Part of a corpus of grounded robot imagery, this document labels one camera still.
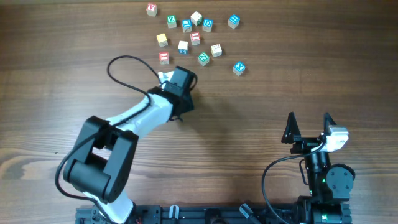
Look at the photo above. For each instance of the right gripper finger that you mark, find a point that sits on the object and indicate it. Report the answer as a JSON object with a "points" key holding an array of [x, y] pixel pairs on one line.
{"points": [[292, 133], [327, 121]]}

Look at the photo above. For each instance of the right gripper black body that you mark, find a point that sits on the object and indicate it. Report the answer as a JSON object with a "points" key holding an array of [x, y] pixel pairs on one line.
{"points": [[305, 144]]}

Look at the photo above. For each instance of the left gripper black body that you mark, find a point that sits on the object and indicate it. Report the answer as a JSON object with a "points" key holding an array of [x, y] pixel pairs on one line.
{"points": [[189, 106]]}

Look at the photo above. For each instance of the green N letter block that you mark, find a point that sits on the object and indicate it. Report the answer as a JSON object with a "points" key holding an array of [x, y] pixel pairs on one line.
{"points": [[203, 59]]}

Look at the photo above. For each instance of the block with blue number side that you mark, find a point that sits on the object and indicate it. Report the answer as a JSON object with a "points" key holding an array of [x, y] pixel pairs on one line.
{"points": [[183, 47]]}

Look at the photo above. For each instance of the blue X letter block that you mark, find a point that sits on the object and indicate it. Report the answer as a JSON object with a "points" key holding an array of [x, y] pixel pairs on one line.
{"points": [[239, 68]]}

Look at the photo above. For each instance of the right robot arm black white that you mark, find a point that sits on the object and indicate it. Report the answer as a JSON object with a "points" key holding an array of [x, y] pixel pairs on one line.
{"points": [[329, 184]]}

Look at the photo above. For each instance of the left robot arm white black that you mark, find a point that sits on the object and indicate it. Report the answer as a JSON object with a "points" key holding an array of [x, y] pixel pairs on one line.
{"points": [[100, 161]]}

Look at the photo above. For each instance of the red H letter block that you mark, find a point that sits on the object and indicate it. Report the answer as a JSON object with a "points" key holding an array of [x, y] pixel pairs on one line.
{"points": [[164, 58]]}

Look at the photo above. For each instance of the plain picture wooden block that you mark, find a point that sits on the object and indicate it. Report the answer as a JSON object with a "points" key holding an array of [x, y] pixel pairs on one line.
{"points": [[216, 50]]}

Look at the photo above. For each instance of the yellow top block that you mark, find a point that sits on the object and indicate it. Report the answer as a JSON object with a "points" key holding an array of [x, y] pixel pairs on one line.
{"points": [[162, 40]]}

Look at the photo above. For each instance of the red letter block centre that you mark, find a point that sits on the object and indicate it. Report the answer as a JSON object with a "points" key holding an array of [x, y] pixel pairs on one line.
{"points": [[195, 38]]}

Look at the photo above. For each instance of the blue L letter block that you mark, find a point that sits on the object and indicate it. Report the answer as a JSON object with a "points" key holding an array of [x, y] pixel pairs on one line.
{"points": [[186, 25]]}

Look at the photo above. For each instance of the blue D letter block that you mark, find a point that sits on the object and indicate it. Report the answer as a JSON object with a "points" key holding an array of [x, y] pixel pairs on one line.
{"points": [[207, 25]]}

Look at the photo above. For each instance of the green Z letter block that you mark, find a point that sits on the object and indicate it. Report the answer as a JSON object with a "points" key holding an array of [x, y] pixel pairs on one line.
{"points": [[171, 21]]}

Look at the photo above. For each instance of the plain picture block top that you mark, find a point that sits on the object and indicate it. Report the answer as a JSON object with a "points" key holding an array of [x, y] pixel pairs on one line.
{"points": [[196, 18]]}

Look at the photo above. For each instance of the blue block far right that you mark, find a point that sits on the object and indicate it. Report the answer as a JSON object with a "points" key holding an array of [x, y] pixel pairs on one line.
{"points": [[233, 21]]}

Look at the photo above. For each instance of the red Y letter block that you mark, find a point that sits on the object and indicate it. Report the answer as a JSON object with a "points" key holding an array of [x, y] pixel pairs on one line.
{"points": [[151, 9]]}

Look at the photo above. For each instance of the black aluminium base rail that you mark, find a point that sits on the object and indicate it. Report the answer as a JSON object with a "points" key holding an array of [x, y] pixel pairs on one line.
{"points": [[290, 213]]}

